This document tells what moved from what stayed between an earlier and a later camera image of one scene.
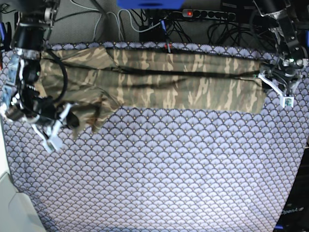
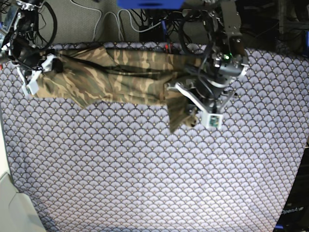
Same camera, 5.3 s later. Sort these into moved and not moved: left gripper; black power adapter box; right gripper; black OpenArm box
Moved: right gripper; left gripper
Not moved: black power adapter box; black OpenArm box
